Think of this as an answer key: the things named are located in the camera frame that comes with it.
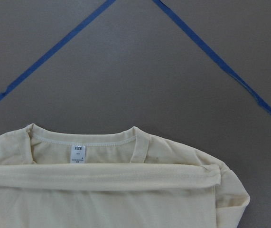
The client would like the cream long-sleeve printed shirt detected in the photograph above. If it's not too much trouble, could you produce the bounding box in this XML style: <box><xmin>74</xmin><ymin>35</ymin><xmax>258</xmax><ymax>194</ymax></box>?
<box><xmin>0</xmin><ymin>123</ymin><xmax>250</xmax><ymax>228</ymax></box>

